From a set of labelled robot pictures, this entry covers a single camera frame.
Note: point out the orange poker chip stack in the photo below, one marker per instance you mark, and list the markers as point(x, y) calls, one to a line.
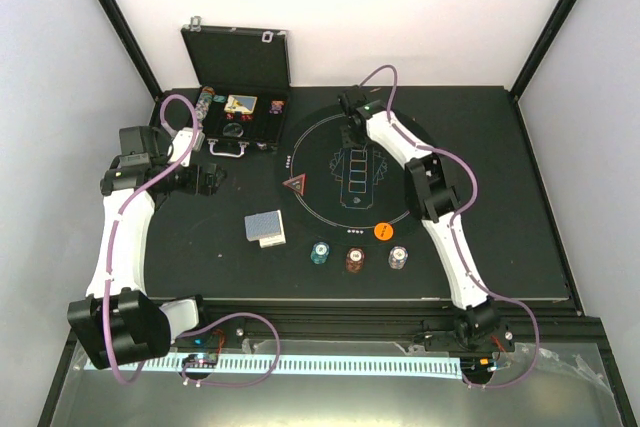
point(354, 260)

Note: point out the green poker chip stack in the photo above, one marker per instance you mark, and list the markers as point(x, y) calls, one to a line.
point(320, 253)

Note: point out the blue playing card deck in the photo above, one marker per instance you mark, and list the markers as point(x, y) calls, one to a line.
point(263, 225)

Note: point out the blue white poker chip stack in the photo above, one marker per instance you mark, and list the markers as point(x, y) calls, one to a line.
point(398, 257)

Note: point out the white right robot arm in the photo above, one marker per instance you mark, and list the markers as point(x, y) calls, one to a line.
point(435, 203)

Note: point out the white slotted cable duct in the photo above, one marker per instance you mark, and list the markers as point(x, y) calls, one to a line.
point(444, 368)

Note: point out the chip row in case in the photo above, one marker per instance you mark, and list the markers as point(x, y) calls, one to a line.
point(203, 103)

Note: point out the purple chip in case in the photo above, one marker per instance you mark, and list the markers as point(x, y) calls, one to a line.
point(276, 107)

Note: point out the red triangle marker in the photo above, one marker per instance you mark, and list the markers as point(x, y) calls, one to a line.
point(297, 184)

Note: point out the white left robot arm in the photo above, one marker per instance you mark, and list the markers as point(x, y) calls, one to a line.
point(116, 323)

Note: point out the orange dealer button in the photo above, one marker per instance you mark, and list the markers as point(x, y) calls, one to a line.
point(383, 231)

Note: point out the card pack in case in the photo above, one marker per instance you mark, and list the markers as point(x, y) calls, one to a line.
point(240, 104)

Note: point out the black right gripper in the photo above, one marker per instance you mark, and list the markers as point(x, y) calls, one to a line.
point(347, 140)

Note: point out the black poker chip case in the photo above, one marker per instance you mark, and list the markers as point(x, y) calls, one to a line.
point(244, 61)

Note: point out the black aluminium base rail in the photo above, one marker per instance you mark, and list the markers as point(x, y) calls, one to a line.
point(558, 322)

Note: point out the white card box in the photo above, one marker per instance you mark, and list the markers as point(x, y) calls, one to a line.
point(272, 241)

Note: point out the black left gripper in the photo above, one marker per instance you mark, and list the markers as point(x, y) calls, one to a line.
point(209, 186)

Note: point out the round black poker mat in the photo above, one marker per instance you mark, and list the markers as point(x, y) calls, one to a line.
point(349, 189)

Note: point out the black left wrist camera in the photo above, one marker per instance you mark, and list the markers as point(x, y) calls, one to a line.
point(139, 147)

